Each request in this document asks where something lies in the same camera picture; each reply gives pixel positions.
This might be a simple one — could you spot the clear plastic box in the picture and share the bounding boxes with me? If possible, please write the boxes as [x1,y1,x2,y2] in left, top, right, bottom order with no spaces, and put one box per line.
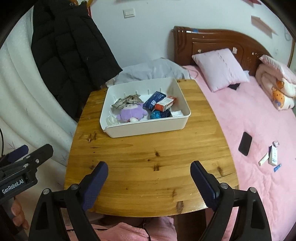
[106,115,119,126]

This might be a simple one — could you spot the purple plush toy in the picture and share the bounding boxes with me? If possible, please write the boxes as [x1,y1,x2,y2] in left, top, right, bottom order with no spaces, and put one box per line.
[116,103,148,123]

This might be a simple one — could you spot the blue drawstring pouch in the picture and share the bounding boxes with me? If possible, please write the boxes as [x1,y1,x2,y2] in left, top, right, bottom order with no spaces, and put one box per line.
[150,109,171,120]

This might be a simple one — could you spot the plaid fabric bow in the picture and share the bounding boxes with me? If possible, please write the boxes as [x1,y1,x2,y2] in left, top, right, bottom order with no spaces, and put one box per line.
[112,94,143,109]

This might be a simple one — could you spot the long orange white box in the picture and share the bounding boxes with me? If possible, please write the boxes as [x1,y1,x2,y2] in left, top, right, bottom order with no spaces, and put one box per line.
[154,96,177,112]

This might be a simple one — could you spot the blue Mastic snack packet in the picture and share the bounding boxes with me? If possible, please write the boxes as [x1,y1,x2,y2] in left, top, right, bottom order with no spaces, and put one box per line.
[143,91,166,111]

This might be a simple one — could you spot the red white box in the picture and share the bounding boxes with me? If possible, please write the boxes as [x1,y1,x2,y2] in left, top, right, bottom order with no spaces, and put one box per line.
[171,110,184,117]

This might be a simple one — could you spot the person's left hand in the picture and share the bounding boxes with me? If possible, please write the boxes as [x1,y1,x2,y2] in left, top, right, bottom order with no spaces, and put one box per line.
[11,198,29,230]

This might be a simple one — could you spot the white curtain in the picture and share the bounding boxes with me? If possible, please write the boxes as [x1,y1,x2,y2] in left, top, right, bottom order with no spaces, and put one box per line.
[0,9,79,240]

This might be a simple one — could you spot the black smartphone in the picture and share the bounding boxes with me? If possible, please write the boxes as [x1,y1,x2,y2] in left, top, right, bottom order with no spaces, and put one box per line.
[238,132,252,156]

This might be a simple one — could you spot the wooden table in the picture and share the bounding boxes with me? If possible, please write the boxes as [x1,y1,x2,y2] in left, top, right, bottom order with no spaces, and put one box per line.
[64,80,239,217]

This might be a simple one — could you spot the small white tube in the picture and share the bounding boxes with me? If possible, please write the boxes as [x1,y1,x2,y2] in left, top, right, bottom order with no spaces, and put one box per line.
[258,152,269,166]

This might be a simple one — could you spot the pink bedspread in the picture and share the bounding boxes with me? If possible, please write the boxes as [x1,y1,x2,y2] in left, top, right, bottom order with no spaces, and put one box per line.
[187,66,295,240]

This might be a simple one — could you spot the white plastic tray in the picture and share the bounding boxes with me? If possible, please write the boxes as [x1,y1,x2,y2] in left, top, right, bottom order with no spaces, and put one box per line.
[99,78,191,138]

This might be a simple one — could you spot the black jacket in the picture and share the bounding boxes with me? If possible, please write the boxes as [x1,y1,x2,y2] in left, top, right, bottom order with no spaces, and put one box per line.
[31,1,122,121]

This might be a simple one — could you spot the pink pillow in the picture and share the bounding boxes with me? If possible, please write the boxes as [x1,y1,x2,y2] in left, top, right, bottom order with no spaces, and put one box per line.
[192,48,249,92]

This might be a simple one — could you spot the folded pink cartoon quilt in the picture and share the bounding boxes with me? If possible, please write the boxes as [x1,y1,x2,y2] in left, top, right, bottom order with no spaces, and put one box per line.
[255,55,295,110]

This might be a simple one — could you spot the grey blanket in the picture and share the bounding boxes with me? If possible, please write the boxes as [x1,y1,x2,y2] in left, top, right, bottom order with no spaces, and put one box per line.
[114,58,191,85]

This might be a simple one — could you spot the wooden headboard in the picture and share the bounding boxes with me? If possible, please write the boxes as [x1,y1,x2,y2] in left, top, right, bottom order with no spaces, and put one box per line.
[173,26,270,75]

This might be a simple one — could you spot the white light switch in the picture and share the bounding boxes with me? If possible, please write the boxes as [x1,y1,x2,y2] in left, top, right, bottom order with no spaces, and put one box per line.
[123,8,135,19]

